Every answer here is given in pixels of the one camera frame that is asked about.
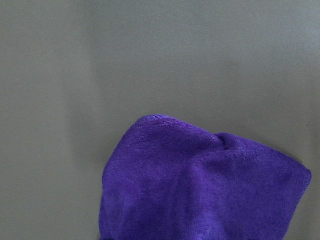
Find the purple microfiber cloth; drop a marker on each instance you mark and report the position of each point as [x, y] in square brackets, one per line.
[170, 180]

